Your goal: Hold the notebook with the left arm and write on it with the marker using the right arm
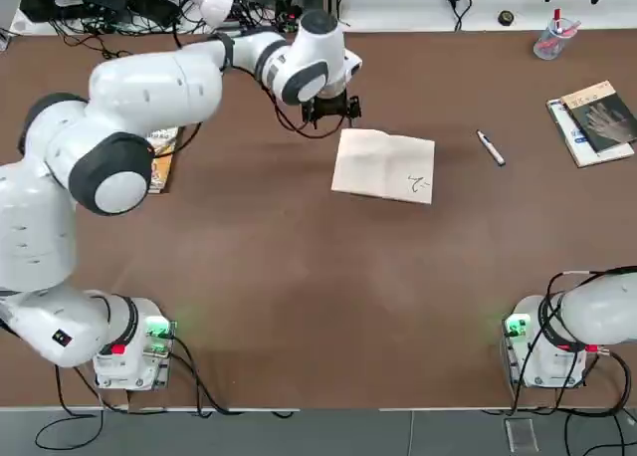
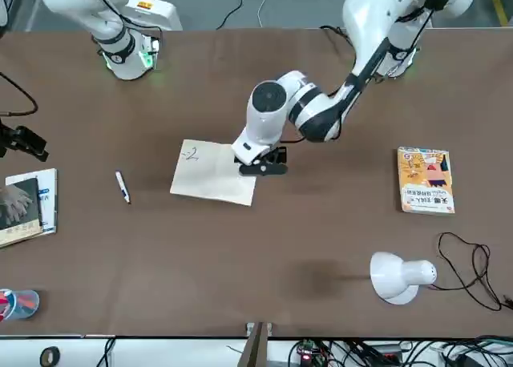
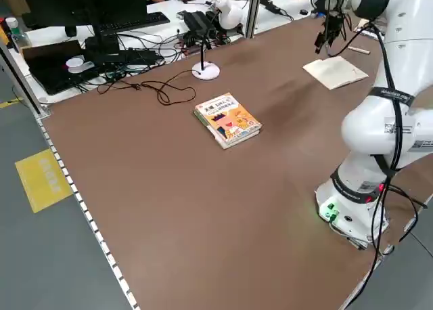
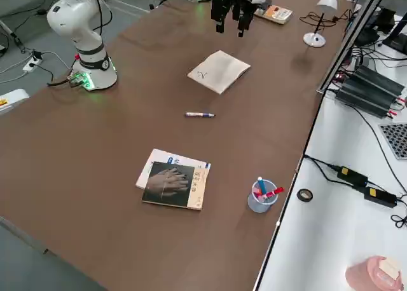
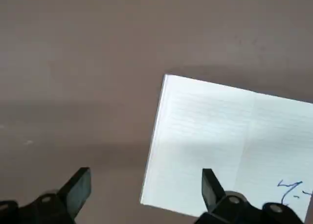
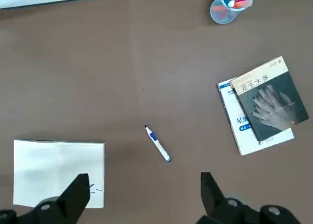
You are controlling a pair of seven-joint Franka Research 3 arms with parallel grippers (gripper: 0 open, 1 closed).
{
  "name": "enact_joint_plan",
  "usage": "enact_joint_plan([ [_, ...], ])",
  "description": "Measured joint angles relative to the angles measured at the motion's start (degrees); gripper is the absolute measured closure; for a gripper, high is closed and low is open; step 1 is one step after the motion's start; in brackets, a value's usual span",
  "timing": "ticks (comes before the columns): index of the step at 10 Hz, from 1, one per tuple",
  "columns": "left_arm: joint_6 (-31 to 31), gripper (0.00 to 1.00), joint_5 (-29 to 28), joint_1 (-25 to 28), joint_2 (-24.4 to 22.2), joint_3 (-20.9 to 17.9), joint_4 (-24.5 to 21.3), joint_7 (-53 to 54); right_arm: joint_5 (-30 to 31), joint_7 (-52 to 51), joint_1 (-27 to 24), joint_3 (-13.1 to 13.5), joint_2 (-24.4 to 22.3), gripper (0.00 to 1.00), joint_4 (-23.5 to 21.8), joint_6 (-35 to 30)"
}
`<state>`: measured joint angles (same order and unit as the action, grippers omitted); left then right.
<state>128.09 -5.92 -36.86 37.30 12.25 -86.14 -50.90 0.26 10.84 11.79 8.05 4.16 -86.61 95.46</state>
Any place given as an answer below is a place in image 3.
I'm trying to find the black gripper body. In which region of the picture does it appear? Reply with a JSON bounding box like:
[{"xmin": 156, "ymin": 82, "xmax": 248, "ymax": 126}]
[{"xmin": 323, "ymin": 9, "xmax": 347, "ymax": 34}]

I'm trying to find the white lined notebook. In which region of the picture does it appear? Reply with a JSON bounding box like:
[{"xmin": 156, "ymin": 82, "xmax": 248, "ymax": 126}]
[{"xmin": 302, "ymin": 56, "xmax": 369, "ymax": 91}]

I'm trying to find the white book with blue print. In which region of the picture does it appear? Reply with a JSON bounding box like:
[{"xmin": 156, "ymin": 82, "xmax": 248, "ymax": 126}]
[{"xmin": 353, "ymin": 18, "xmax": 386, "ymax": 40}]

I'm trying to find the white desk lamp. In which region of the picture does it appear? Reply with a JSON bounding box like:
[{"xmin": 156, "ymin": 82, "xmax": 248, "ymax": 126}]
[{"xmin": 191, "ymin": 0, "xmax": 245, "ymax": 81}]

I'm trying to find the yellow cartoon cover book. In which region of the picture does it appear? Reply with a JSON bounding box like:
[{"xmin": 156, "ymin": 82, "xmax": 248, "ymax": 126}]
[{"xmin": 194, "ymin": 92, "xmax": 263, "ymax": 145}]

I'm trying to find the black ribbed power supply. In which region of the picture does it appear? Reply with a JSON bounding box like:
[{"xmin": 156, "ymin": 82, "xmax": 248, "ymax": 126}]
[{"xmin": 182, "ymin": 11, "xmax": 217, "ymax": 37}]

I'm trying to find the green spine book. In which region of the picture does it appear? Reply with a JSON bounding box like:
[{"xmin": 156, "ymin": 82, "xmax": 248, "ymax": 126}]
[{"xmin": 193, "ymin": 110, "xmax": 261, "ymax": 151}]

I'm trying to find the white side desk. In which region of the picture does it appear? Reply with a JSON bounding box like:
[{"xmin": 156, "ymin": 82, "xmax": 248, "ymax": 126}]
[{"xmin": 6, "ymin": 0, "xmax": 325, "ymax": 104}]

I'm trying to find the black keyboard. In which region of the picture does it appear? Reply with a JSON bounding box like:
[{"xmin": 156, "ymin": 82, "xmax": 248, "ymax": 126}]
[{"xmin": 97, "ymin": 11, "xmax": 171, "ymax": 32}]

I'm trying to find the white round dish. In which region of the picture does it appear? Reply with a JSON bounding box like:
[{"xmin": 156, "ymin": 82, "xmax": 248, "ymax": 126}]
[{"xmin": 66, "ymin": 58, "xmax": 95, "ymax": 74}]

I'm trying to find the black computer monitor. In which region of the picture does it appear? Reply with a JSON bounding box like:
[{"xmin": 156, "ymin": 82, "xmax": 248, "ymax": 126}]
[{"xmin": 18, "ymin": 0, "xmax": 158, "ymax": 66}]

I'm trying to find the black laptop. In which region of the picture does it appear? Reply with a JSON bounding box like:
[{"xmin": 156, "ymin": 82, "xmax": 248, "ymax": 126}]
[{"xmin": 22, "ymin": 39, "xmax": 102, "ymax": 96}]

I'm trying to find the white segmented table edge trim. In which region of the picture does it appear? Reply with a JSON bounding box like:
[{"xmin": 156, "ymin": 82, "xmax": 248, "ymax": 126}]
[{"xmin": 35, "ymin": 115, "xmax": 141, "ymax": 310}]

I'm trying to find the yellow floor sign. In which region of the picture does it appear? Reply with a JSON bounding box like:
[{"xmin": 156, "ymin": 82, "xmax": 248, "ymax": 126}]
[{"xmin": 14, "ymin": 148, "xmax": 74, "ymax": 215}]

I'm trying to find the aluminium frame post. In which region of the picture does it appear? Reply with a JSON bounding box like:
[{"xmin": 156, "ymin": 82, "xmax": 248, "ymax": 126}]
[{"xmin": 242, "ymin": 0, "xmax": 263, "ymax": 40}]

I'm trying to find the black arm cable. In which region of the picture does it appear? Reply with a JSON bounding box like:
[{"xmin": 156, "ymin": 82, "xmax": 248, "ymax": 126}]
[{"xmin": 348, "ymin": 18, "xmax": 430, "ymax": 299}]

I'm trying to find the black lamp cable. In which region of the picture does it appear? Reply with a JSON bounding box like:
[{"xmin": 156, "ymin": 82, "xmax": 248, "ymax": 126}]
[{"xmin": 97, "ymin": 69, "xmax": 197, "ymax": 105}]

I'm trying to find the aluminium desk frame rail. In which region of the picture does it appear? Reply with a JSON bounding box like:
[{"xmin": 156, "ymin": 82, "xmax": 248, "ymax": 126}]
[{"xmin": 0, "ymin": 39, "xmax": 51, "ymax": 118}]

